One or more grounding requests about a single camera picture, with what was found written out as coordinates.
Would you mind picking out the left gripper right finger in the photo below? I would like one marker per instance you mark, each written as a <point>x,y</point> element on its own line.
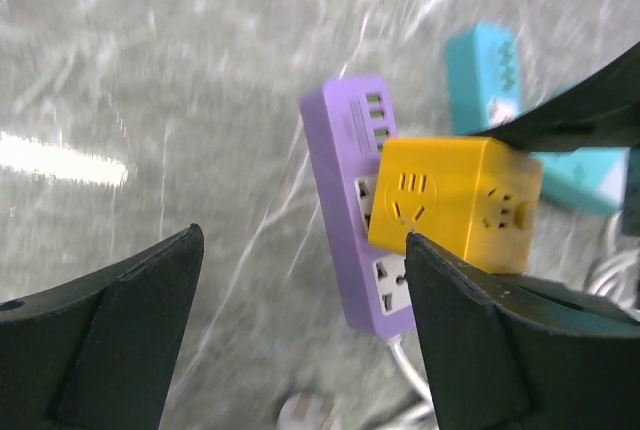
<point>518,352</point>

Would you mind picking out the teal triangular power strip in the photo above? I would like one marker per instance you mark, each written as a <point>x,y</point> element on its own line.
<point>590,180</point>

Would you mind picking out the yellow cube socket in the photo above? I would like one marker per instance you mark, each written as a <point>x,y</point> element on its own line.
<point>474,196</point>

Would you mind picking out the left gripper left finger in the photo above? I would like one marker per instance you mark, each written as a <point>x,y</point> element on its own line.
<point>99,352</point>

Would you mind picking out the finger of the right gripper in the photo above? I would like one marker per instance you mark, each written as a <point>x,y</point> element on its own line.
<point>600,111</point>

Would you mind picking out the purple power strip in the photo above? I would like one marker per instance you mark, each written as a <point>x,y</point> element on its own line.
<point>346,122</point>

